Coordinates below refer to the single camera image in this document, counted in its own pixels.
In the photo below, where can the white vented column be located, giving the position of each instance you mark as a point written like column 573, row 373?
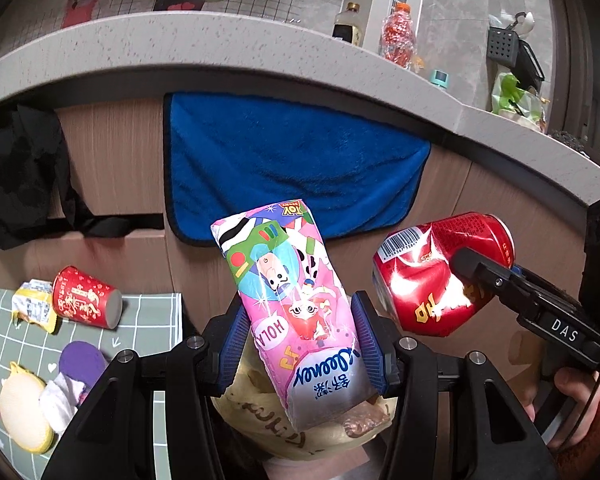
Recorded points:
column 380, row 0

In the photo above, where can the green checked tablecloth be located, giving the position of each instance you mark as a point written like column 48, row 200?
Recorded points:
column 145, row 320

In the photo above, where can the red paper cup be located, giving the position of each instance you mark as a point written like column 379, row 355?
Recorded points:
column 80, row 295

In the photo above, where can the black perforated utensil holder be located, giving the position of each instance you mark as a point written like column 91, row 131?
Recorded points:
column 502, row 47

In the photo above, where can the pink printed tissue packet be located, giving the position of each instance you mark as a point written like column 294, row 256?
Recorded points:
column 290, row 310

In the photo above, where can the yellow plastic bin bag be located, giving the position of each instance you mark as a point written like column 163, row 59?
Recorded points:
column 260, row 420

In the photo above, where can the round cream sponge yellow edge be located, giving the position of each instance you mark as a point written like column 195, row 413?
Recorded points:
column 25, row 405

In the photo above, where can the small teal cup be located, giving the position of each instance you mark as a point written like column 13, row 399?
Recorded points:
column 440, row 81

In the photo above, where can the blue towel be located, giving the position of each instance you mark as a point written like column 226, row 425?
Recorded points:
column 290, row 160

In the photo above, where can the black cloth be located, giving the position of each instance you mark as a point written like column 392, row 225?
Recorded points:
column 20, row 175

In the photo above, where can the dark scouring pad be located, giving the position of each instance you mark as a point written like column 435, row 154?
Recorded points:
column 567, row 141

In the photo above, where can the yellow and white packet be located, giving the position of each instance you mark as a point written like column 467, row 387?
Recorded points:
column 30, row 302

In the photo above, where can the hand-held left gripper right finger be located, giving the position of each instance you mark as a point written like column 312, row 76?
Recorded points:
column 367, row 345

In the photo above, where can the white spoon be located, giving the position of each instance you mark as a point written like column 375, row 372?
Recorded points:
column 527, row 22

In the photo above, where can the red drink can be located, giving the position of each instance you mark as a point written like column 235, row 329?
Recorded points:
column 415, row 285

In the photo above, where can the black dish rack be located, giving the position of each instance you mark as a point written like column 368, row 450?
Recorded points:
column 532, row 67

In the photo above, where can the person's right hand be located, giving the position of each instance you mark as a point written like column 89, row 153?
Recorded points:
column 575, row 390

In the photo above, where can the dark soy sauce bottle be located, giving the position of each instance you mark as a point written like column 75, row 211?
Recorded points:
column 347, row 30

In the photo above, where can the orange-capped plastic bottle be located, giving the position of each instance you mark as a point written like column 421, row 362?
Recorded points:
column 397, row 40

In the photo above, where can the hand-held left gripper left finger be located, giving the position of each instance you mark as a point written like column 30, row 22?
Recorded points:
column 235, row 350

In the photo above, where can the green plastic bag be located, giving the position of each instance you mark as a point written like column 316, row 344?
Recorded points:
column 510, row 95

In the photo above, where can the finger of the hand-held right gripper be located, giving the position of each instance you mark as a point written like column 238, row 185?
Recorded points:
column 490, row 280

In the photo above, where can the grey stone kitchen counter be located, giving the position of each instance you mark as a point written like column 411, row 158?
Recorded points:
column 230, row 45

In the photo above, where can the white crumpled tissue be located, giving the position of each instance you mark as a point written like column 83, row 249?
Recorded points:
column 60, row 405

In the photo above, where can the purple eggplant-shaped sponge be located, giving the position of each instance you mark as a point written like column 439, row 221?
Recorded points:
column 82, row 362

